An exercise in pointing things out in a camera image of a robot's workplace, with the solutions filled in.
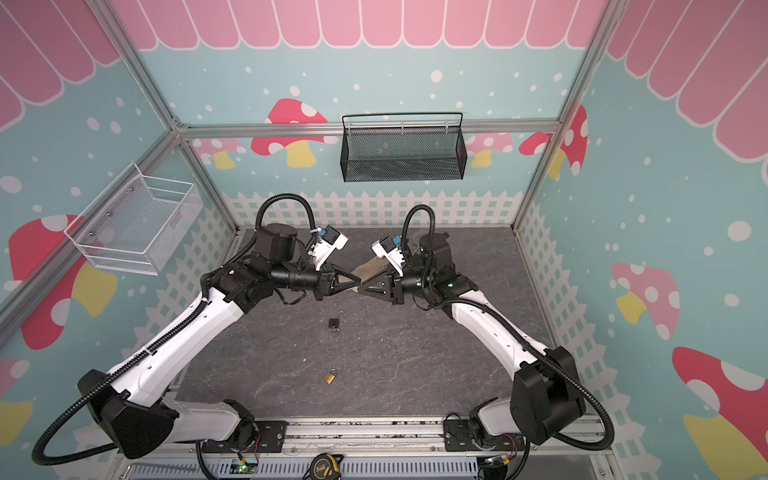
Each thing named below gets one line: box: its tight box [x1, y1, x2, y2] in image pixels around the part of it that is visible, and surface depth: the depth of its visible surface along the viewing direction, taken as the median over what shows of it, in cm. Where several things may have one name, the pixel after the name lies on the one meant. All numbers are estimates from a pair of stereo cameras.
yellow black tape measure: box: [310, 453, 345, 480], surface depth 70 cm
